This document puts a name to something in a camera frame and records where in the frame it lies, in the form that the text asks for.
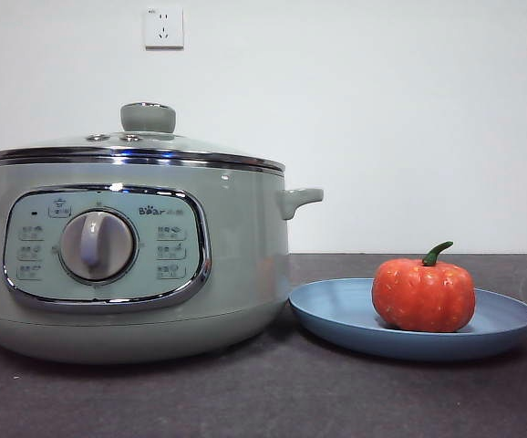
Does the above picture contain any glass lid with green knob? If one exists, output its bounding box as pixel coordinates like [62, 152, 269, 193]
[0, 102, 286, 172]

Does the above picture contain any orange pumpkin with green stem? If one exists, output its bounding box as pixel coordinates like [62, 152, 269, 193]
[371, 240, 477, 333]

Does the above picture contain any pale green electric steamer pot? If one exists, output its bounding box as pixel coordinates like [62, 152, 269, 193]
[0, 159, 325, 365]

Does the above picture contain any blue plate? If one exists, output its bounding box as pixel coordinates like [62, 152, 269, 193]
[288, 276, 527, 363]

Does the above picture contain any white wall socket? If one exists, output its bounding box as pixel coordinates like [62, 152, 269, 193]
[143, 6, 185, 50]

